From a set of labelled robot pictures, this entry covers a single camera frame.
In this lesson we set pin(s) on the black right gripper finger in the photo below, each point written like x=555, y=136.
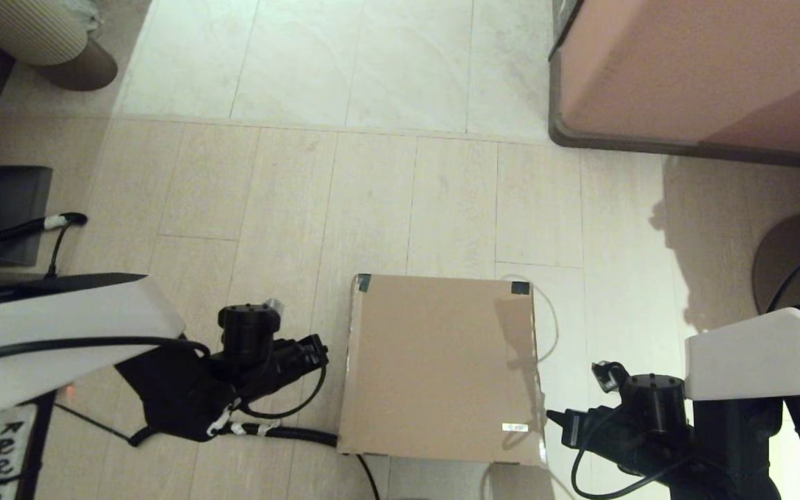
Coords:
x=558, y=418

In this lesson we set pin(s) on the brown cardboard shoe box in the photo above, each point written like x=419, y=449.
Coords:
x=442, y=361

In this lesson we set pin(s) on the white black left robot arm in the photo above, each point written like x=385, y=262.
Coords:
x=60, y=312

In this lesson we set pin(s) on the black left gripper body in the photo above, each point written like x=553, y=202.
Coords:
x=296, y=361

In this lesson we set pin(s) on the pink cabinet with dark plinth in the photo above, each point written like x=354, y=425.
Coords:
x=685, y=69

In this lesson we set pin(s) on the ribbed beige cylinder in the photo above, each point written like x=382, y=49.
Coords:
x=25, y=28

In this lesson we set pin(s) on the white crumpled plastic bag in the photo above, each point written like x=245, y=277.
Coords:
x=84, y=14

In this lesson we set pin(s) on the round brown floor base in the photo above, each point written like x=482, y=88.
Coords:
x=789, y=239

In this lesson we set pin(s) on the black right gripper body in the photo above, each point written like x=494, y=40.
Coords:
x=594, y=430

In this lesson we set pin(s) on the black box device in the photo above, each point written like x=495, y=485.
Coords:
x=4, y=187

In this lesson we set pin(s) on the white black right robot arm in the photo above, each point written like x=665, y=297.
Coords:
x=754, y=354

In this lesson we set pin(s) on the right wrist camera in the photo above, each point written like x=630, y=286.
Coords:
x=608, y=378

